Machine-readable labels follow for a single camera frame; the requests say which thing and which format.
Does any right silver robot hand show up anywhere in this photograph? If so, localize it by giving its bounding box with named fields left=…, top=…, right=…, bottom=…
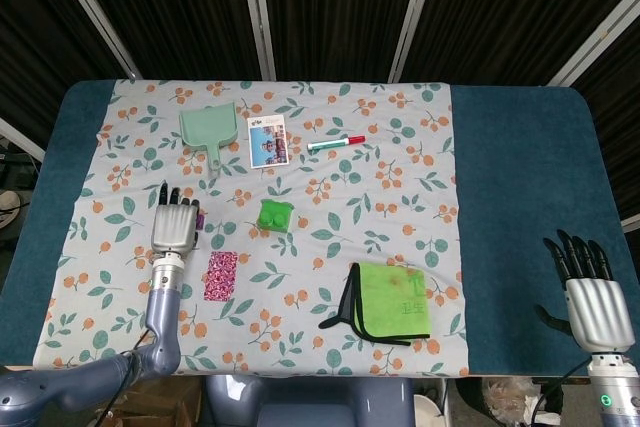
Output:
left=534, top=229, right=635, bottom=352

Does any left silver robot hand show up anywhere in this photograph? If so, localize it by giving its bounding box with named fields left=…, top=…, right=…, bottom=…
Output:
left=151, top=179, right=205, bottom=254

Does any pink patterned pouch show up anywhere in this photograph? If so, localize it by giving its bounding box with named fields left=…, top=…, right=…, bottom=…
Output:
left=203, top=250, right=239, bottom=302

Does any green building block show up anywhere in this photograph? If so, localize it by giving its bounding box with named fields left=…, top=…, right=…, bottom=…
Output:
left=256, top=199, right=295, bottom=234

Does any floral tablecloth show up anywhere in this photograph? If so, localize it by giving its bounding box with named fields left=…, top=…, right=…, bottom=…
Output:
left=32, top=79, right=471, bottom=379

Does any mint green dustpan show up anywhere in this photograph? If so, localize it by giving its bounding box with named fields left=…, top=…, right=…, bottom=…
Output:
left=178, top=101, right=240, bottom=179

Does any clear plastic bag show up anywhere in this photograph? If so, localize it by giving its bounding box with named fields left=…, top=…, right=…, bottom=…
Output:
left=482, top=379, right=564, bottom=427

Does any photo postcard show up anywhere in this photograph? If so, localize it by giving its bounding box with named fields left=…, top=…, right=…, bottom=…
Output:
left=247, top=114, right=291, bottom=169

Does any blue table cover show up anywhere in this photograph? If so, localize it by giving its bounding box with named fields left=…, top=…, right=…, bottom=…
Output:
left=0, top=79, right=640, bottom=378

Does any brown cardboard box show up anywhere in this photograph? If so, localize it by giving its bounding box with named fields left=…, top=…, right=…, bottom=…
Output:
left=92, top=376, right=206, bottom=427

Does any red and green marker pen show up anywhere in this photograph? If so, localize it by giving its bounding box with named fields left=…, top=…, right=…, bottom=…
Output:
left=306, top=134, right=367, bottom=152

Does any dark slatted partition panel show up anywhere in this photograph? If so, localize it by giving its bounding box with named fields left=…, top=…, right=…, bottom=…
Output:
left=399, top=0, right=640, bottom=86
left=0, top=0, right=134, bottom=148
left=259, top=0, right=426, bottom=82
left=569, top=1, right=640, bottom=228
left=64, top=0, right=266, bottom=81

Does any white bucket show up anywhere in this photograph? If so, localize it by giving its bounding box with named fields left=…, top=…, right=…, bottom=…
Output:
left=413, top=391, right=446, bottom=427

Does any green cloth with black trim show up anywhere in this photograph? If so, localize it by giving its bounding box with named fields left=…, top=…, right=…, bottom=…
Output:
left=318, top=261, right=432, bottom=347

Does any blue-grey robot torso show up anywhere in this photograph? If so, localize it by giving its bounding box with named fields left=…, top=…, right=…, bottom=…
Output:
left=204, top=374, right=416, bottom=427

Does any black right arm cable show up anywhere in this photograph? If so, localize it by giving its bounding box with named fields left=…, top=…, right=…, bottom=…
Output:
left=529, top=359, right=591, bottom=427

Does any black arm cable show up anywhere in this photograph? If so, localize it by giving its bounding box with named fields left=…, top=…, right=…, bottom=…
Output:
left=529, top=359, right=591, bottom=427
left=107, top=329, right=156, bottom=418

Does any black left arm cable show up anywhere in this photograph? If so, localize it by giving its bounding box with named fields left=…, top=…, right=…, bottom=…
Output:
left=107, top=329, right=156, bottom=418

